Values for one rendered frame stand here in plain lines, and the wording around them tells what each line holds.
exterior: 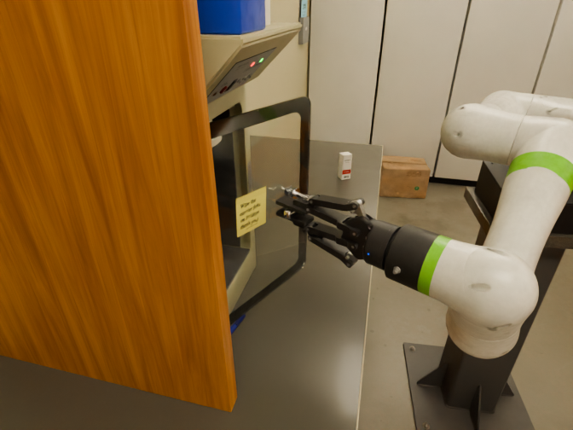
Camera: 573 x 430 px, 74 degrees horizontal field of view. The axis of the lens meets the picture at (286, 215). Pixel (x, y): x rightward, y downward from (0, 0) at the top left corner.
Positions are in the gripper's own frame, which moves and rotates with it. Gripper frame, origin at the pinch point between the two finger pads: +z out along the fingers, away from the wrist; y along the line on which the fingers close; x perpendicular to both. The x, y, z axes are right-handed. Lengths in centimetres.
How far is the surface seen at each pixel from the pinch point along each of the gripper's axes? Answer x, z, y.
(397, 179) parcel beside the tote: -246, 77, -102
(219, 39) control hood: 17.8, -2.9, 30.7
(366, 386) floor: -61, 4, -120
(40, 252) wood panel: 36.8, 18.9, 2.1
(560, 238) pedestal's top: -74, -42, -26
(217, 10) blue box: 16.5, -1.3, 33.5
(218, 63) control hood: 18.0, -2.6, 28.1
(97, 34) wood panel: 29.1, 2.4, 31.6
